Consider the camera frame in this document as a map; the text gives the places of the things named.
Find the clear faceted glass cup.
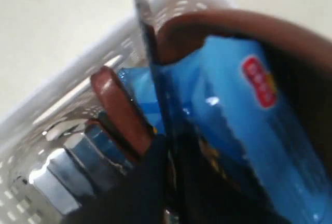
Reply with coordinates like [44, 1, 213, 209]
[27, 120, 133, 216]

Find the white perforated plastic basket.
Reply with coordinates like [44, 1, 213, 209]
[1, 0, 236, 223]

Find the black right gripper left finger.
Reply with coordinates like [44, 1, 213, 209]
[64, 135, 168, 223]

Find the blue chips snack bag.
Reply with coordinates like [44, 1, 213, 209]
[118, 36, 331, 223]

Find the silver table knife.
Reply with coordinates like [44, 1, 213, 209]
[134, 0, 181, 188]

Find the brown wooden spoon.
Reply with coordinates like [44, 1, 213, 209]
[90, 66, 155, 162]

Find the brown round wooden plate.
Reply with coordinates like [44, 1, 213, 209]
[157, 9, 331, 147]

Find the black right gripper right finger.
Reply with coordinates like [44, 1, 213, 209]
[166, 127, 285, 223]

